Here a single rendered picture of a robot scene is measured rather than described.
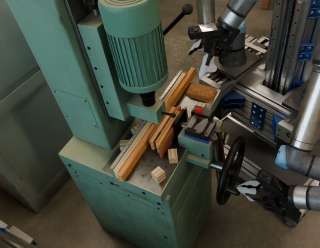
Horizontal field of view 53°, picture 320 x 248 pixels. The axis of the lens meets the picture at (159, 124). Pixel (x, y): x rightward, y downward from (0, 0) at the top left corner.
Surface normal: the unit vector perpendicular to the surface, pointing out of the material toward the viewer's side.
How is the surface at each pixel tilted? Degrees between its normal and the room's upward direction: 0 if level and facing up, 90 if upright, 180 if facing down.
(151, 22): 90
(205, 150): 90
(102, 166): 0
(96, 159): 0
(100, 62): 90
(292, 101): 0
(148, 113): 90
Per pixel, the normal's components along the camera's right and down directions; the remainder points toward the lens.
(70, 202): -0.12, -0.67
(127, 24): -0.04, 0.74
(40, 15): -0.47, 0.70
